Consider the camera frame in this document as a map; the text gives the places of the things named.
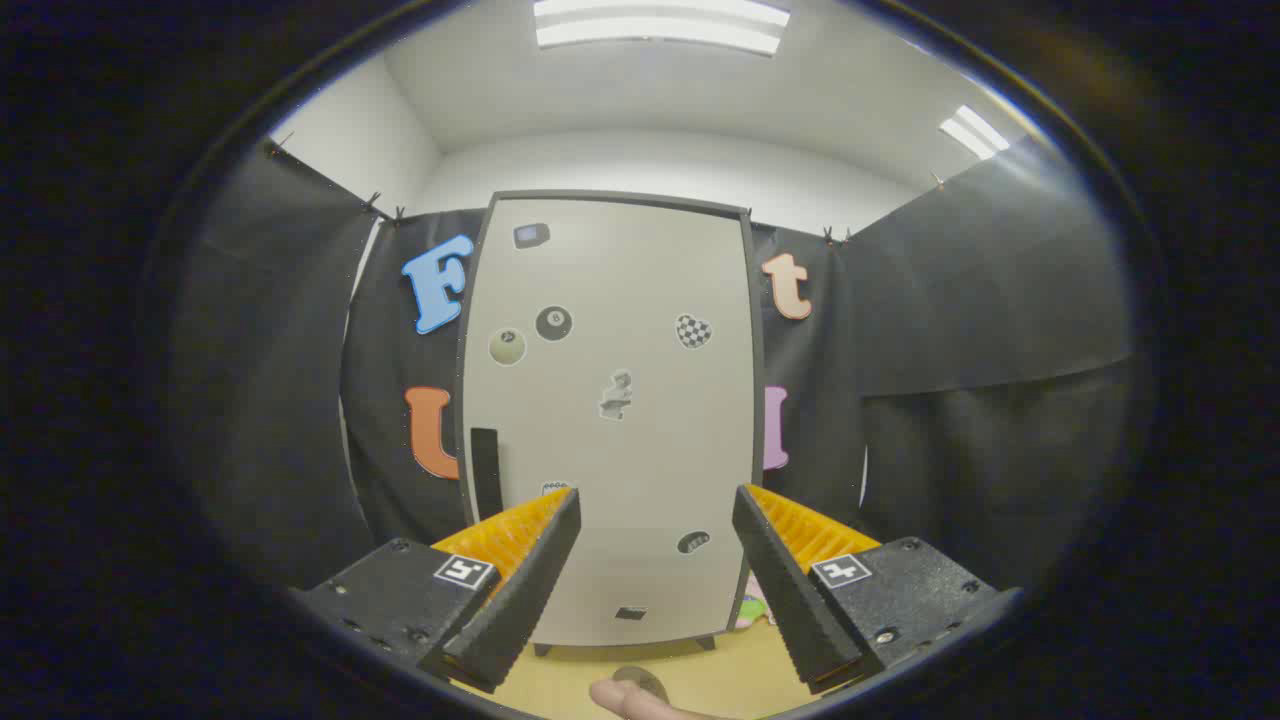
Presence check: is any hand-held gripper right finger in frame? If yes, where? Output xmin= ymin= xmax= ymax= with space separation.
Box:
xmin=732 ymin=484 xmax=1023 ymax=696

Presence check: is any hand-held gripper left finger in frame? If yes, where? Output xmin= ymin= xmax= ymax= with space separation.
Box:
xmin=290 ymin=487 xmax=582 ymax=694

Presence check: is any beige shoe cabinet door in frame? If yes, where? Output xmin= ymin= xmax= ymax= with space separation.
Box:
xmin=462 ymin=197 xmax=757 ymax=647

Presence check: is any grey shoe cabinet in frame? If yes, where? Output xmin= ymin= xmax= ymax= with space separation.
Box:
xmin=455 ymin=190 xmax=767 ymax=657

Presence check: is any black backdrop cloth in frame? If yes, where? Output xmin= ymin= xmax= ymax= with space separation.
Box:
xmin=170 ymin=135 xmax=1136 ymax=601

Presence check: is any small ceiling light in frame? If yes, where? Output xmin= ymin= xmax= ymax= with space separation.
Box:
xmin=938 ymin=104 xmax=1011 ymax=161

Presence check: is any long ceiling light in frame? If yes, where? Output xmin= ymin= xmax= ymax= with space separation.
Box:
xmin=533 ymin=0 xmax=792 ymax=57

